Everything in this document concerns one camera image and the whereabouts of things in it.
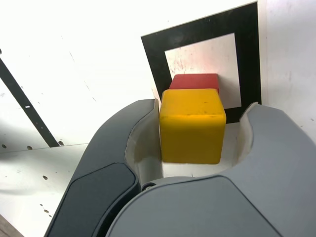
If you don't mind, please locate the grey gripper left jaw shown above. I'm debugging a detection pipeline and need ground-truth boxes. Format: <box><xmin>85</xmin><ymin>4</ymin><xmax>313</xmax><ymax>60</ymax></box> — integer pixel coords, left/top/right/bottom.
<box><xmin>45</xmin><ymin>98</ymin><xmax>163</xmax><ymax>237</ymax></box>

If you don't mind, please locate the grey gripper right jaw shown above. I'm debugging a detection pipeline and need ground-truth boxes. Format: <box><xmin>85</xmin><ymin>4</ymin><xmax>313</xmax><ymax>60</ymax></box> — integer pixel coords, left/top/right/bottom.
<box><xmin>106</xmin><ymin>102</ymin><xmax>316</xmax><ymax>237</ymax></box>

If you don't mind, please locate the yellow cube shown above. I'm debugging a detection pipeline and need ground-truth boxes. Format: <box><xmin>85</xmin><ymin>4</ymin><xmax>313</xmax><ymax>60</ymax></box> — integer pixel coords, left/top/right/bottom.
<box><xmin>159</xmin><ymin>88</ymin><xmax>227</xmax><ymax>165</ymax></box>

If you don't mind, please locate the red cube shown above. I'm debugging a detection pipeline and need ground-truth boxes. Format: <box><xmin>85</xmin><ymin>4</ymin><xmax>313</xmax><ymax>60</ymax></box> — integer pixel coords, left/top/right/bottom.
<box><xmin>169</xmin><ymin>73</ymin><xmax>220</xmax><ymax>96</ymax></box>

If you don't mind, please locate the black tape square outline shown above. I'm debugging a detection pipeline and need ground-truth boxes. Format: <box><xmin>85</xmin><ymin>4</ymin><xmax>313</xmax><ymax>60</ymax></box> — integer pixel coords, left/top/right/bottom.
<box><xmin>140</xmin><ymin>0</ymin><xmax>262</xmax><ymax>124</ymax></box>

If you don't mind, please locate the black tape strip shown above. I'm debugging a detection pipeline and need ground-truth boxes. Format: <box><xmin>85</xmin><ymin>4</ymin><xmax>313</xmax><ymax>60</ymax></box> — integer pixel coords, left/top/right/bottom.
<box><xmin>0</xmin><ymin>58</ymin><xmax>61</xmax><ymax>148</ymax></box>

